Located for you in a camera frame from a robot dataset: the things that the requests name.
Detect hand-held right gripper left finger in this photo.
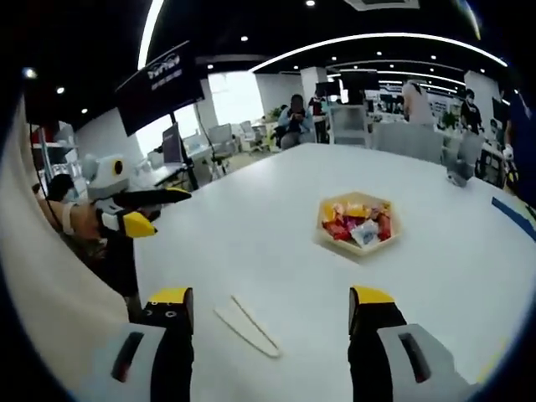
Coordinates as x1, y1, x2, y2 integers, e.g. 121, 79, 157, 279
62, 286, 196, 402

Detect straight ceiling light strip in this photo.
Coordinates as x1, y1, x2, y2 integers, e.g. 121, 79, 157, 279
137, 0, 166, 71

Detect white storage shelf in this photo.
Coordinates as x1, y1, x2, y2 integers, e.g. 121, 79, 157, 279
28, 121, 83, 202

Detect pile of food packets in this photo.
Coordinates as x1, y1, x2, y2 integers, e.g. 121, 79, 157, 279
321, 199, 394, 248

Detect black display screen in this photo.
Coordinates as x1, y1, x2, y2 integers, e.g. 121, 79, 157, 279
115, 40, 206, 136

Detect grey office chair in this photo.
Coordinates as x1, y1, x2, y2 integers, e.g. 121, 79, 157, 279
207, 123, 235, 173

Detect curved ceiling light strip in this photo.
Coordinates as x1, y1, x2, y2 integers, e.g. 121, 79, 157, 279
250, 32, 508, 75

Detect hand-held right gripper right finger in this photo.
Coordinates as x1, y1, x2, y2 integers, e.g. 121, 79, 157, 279
347, 285, 483, 402

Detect wooden food tongs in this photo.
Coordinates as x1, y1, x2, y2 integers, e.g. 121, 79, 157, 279
213, 295, 281, 360

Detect ceiling air conditioner vent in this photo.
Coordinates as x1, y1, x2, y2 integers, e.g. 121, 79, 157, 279
343, 0, 420, 10

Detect person's beige shirt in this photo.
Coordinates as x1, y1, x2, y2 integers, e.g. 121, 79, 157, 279
0, 94, 131, 402

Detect wooden hexagonal container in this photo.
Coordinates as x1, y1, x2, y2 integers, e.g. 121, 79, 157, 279
314, 191, 402, 256

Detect white office desk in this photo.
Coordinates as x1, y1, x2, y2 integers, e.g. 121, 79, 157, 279
140, 161, 196, 188

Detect small grey pouch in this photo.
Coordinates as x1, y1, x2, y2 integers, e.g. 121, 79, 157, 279
446, 161, 474, 189

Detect person's left hand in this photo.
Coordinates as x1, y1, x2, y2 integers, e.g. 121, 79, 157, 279
62, 202, 106, 240

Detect white mesh office chair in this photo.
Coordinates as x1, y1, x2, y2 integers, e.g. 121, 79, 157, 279
328, 104, 372, 147

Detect black screen stand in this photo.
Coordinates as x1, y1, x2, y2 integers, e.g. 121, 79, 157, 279
169, 111, 201, 192

